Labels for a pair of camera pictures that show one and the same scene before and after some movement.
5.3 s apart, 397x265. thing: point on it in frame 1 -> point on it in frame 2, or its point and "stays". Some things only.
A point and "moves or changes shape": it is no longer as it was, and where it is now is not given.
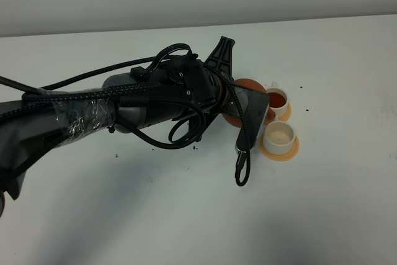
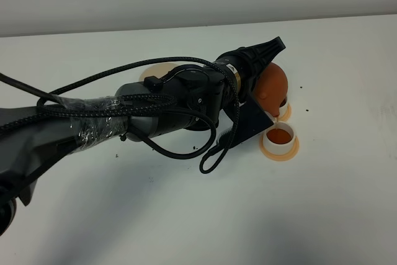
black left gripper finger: [221, 57] -> [255, 58]
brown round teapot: [236, 120] moves or changes shape
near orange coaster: [281, 157] stays
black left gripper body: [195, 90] -> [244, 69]
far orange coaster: [286, 116] stays
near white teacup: [278, 137] stays
